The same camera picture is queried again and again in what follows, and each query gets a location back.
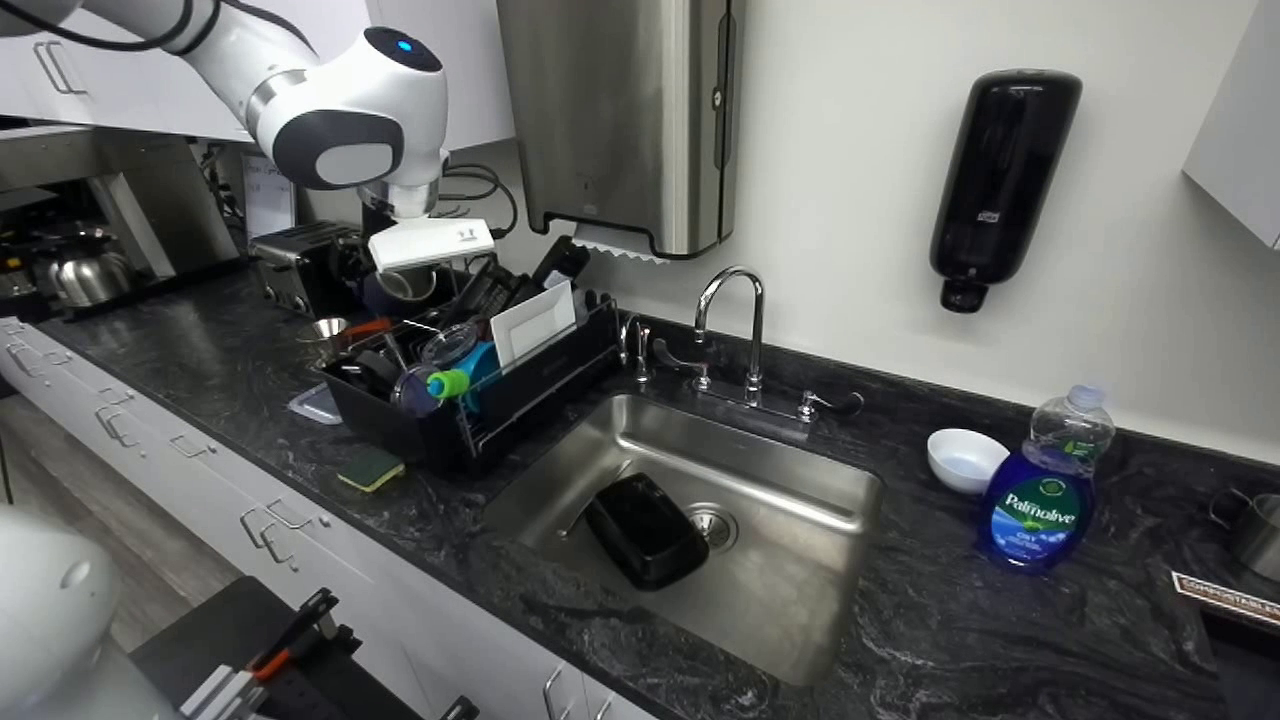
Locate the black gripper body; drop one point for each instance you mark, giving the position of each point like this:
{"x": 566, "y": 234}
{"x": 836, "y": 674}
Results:
{"x": 451, "y": 283}

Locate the black plastic dish rack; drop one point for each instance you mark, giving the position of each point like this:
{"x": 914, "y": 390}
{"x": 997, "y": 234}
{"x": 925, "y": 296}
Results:
{"x": 533, "y": 386}

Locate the chrome sink faucet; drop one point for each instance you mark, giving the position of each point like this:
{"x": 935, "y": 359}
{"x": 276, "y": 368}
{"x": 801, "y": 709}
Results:
{"x": 757, "y": 344}

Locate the stainless steel sink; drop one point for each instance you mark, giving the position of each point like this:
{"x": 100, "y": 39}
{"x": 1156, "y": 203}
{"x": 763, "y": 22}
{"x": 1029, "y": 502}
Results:
{"x": 787, "y": 584}

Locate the small purple plastic item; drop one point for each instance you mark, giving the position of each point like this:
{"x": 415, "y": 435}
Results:
{"x": 415, "y": 392}

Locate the black box device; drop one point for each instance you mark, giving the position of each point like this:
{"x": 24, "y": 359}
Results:
{"x": 320, "y": 273}

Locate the white paper note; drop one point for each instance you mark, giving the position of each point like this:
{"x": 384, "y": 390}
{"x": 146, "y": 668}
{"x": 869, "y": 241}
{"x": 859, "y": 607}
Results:
{"x": 267, "y": 203}

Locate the wide white upper cabinet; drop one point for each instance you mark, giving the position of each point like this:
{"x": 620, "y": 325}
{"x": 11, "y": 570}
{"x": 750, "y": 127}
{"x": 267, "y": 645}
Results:
{"x": 475, "y": 83}

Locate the green yellow sponge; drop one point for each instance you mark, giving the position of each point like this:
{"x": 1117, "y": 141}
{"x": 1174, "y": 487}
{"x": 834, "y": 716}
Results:
{"x": 364, "y": 466}

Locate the stainless paper towel dispenser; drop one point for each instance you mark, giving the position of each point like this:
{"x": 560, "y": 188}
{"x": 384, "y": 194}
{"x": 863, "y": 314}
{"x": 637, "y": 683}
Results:
{"x": 615, "y": 123}

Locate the white lower cabinet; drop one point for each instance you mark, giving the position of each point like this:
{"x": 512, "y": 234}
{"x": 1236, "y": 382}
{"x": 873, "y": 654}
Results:
{"x": 200, "y": 466}

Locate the black plastic tray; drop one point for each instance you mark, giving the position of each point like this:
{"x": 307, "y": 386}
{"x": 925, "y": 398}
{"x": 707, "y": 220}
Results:
{"x": 647, "y": 535}

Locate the steel kettle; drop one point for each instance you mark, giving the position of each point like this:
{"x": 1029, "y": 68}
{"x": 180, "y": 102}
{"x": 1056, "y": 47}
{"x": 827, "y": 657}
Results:
{"x": 82, "y": 277}

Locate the black tool board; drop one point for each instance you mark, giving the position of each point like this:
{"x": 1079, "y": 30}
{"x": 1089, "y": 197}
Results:
{"x": 200, "y": 640}

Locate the small white bowl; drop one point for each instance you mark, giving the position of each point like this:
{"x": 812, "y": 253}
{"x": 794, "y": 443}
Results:
{"x": 962, "y": 461}

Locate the blue dish soap bottle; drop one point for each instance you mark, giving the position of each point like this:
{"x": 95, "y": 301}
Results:
{"x": 1041, "y": 513}

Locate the narrow white upper cabinet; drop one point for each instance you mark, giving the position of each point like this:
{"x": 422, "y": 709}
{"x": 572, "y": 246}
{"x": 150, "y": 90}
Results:
{"x": 1245, "y": 123}

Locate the striped flat item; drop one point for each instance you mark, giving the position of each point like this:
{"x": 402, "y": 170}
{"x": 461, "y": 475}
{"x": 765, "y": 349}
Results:
{"x": 1227, "y": 601}

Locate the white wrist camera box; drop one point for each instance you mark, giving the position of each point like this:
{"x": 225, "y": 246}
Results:
{"x": 425, "y": 246}

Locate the black wall soap dispenser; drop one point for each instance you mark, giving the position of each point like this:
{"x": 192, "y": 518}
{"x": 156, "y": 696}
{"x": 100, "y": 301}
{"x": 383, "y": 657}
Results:
{"x": 1000, "y": 172}

